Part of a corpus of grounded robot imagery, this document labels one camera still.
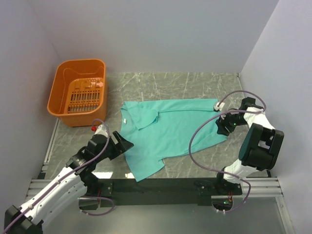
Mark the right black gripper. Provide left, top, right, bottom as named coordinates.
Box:
left=215, top=108, right=248, bottom=137

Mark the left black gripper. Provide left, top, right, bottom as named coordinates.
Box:
left=96, top=131, right=134, bottom=162

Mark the teal t shirt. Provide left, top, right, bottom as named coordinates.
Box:
left=120, top=99, right=227, bottom=181

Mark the orange plastic basket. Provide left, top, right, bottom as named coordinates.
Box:
left=47, top=59, right=108, bottom=127

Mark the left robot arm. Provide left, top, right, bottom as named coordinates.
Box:
left=3, top=131, right=133, bottom=234

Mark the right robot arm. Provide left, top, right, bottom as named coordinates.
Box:
left=214, top=97, right=284, bottom=195

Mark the black base beam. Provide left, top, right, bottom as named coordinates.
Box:
left=78, top=177, right=242, bottom=210

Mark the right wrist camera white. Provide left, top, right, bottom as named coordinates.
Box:
left=213, top=101, right=225, bottom=113

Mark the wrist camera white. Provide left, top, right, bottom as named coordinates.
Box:
left=91, top=124, right=108, bottom=138
left=213, top=101, right=225, bottom=113

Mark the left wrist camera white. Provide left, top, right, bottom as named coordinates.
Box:
left=91, top=124, right=108, bottom=138

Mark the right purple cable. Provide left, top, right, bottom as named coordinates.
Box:
left=189, top=90, right=268, bottom=214

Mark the aluminium rail frame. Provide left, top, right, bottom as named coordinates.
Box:
left=14, top=119, right=295, bottom=234

